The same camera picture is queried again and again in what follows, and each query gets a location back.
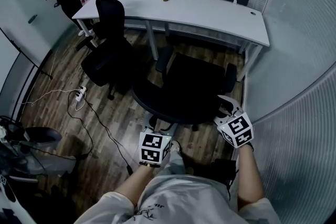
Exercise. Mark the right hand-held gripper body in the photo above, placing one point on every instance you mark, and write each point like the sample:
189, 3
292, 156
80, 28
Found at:
240, 129

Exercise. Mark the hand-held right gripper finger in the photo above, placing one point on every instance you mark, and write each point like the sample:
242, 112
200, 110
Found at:
229, 101
221, 120

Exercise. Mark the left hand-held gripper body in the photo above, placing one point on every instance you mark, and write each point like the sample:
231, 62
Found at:
151, 148

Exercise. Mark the person's left forearm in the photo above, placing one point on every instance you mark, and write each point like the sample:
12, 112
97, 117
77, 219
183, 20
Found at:
136, 182

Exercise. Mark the person's right forearm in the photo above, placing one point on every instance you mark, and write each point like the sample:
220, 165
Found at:
249, 175

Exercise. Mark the black office chair with headrest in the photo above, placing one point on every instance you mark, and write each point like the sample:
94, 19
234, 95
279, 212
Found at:
110, 11

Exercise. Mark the person's shoe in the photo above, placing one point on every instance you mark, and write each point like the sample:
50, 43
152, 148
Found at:
176, 146

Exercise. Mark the person's grey trouser leg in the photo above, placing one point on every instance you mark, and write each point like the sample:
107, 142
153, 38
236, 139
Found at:
174, 164

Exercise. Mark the black bag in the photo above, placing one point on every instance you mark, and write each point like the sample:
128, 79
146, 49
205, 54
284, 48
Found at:
223, 171

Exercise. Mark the person's white t-shirt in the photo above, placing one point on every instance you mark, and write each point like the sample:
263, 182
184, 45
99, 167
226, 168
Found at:
189, 202

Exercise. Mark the white table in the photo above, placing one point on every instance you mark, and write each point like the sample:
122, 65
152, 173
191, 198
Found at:
204, 15

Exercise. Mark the white power strip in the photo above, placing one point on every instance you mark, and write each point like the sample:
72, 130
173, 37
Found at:
81, 91

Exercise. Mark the grey round bin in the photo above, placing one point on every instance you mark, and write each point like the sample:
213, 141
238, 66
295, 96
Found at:
50, 154

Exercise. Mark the black tripod equipment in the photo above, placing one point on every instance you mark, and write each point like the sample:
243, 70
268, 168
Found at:
13, 144

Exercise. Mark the whiteboard on black stand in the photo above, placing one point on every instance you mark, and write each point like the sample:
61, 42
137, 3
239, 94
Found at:
15, 47

